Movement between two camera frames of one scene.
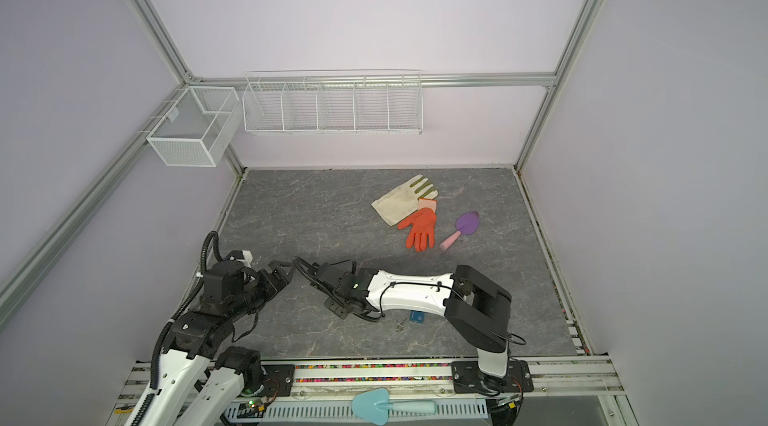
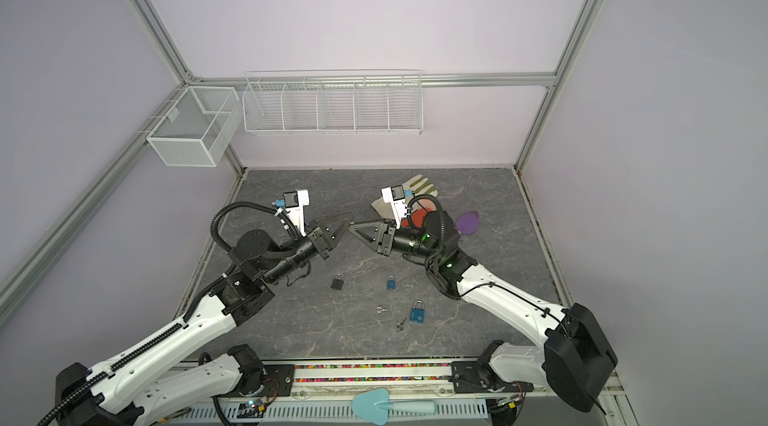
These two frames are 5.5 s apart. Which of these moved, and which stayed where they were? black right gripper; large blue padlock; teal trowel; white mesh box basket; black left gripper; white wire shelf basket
Moved: black left gripper; black right gripper
Stayed: teal trowel; large blue padlock; white mesh box basket; white wire shelf basket
